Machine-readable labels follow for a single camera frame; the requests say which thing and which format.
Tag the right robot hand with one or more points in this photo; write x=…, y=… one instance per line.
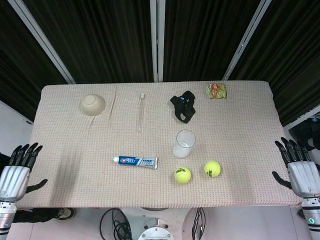
x=301, y=175

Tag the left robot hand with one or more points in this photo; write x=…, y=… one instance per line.
x=12, y=177

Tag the yellow tennis ball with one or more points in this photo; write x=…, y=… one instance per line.
x=212, y=168
x=182, y=175

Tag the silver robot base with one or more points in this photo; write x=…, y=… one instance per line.
x=156, y=228

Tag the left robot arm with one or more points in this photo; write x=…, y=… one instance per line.
x=6, y=217

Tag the clear plastic cup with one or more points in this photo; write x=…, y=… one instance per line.
x=184, y=144

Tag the beige upturned bowl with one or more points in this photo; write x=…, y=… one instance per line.
x=92, y=104

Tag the green snack packet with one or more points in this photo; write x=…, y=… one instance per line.
x=216, y=91

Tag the blue white toothpaste tube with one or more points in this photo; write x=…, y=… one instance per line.
x=136, y=162

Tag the clear glass test tube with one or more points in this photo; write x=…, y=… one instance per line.
x=140, y=112

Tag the beige checked tablecloth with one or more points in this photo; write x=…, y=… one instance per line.
x=155, y=150

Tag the black curtain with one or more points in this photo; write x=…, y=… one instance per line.
x=105, y=37

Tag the white metal frame post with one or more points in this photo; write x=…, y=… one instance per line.
x=157, y=40
x=243, y=40
x=42, y=40

